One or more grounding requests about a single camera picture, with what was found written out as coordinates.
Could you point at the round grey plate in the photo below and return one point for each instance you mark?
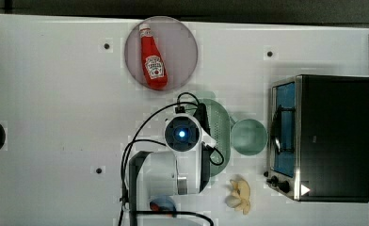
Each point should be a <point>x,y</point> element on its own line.
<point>177,46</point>

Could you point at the peeled banana toy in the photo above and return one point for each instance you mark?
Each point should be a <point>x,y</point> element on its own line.
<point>239,199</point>

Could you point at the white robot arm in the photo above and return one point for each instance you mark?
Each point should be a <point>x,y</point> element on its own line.
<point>183,168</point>

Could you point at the blue bowl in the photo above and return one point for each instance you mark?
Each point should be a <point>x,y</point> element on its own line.
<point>162,203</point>

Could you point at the red ketchup bottle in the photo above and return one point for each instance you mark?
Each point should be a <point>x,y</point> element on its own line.
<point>153,65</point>

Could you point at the mint green cup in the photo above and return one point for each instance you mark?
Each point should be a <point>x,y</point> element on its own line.
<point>248,136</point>

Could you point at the black toaster oven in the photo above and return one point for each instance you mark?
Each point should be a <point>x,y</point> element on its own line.
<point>318,147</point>

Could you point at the mint green oval strainer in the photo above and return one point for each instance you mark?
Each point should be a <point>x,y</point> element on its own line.
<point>219,125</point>

